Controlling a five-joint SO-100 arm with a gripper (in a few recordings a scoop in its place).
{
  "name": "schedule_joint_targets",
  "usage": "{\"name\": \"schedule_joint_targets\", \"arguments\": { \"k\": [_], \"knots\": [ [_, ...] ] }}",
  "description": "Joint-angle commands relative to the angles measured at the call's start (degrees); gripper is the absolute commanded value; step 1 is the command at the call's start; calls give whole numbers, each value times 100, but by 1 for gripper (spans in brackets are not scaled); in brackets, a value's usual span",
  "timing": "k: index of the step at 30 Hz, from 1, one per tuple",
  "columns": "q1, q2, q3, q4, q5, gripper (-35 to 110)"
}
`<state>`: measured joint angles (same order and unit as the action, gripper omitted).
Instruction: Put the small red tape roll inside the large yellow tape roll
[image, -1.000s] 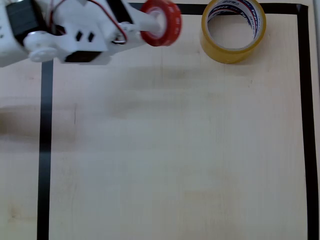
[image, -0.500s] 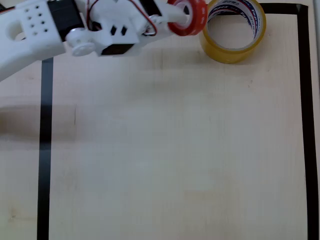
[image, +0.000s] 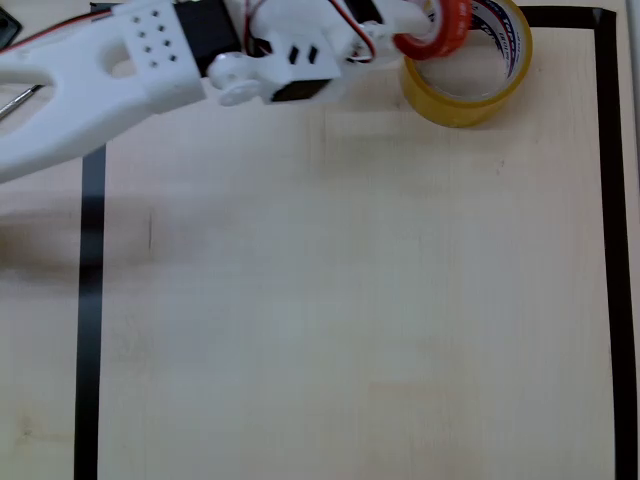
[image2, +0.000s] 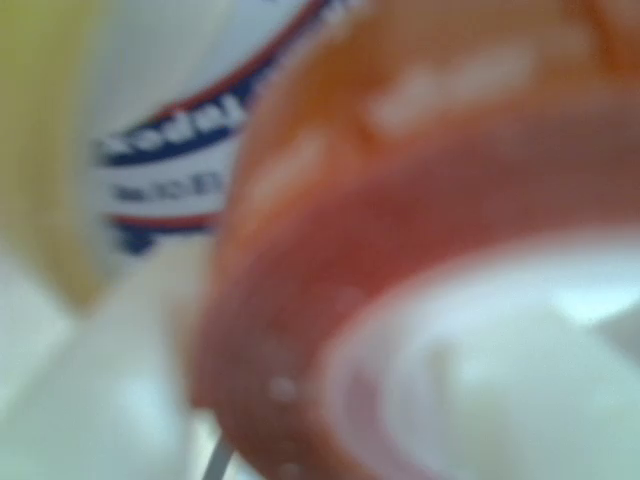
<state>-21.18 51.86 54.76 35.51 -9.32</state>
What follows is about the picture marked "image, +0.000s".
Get small red tape roll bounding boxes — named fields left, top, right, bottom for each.
left=392, top=0, right=473, bottom=62

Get metal screwdriver shaft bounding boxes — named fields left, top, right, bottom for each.
left=0, top=83, right=45, bottom=122

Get large yellow tape roll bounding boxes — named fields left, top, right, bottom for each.
left=400, top=0, right=534, bottom=128

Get red and black arm cable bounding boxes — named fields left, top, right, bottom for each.
left=0, top=9, right=117, bottom=54

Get black flat object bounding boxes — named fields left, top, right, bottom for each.
left=0, top=0, right=23, bottom=50

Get red white servo cable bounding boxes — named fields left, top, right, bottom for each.
left=347, top=20, right=387, bottom=64

